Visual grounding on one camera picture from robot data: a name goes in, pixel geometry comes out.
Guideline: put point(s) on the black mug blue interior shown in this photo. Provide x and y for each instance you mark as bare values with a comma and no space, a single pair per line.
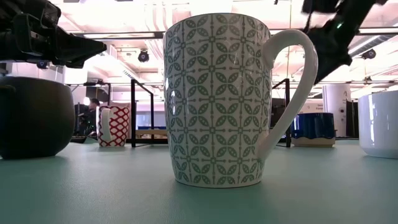
34,118

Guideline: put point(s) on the seated person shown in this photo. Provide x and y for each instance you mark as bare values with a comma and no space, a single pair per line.
92,103

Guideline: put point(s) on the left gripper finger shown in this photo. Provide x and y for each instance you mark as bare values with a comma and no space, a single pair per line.
77,49

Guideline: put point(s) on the white round pillar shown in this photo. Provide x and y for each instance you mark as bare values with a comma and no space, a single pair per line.
335,105

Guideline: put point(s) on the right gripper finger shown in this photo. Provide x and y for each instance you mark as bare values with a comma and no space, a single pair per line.
329,46

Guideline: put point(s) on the green table mat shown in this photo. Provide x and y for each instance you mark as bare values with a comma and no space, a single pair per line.
93,193

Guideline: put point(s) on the black metal shelf frame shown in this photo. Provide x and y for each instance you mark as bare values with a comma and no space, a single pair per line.
133,118

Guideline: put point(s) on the black ceiling spotlight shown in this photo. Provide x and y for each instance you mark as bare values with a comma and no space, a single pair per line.
143,56
42,64
369,54

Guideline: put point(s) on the navy blue glazed mug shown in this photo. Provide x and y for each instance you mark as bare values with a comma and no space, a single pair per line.
312,124

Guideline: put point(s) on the green leaf pattern mug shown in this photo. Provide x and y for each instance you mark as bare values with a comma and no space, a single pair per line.
211,109

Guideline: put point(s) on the red lattice pattern mug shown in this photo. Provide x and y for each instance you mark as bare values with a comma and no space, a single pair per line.
119,124

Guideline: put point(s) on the white mug pink interior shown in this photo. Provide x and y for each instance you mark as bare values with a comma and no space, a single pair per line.
379,124

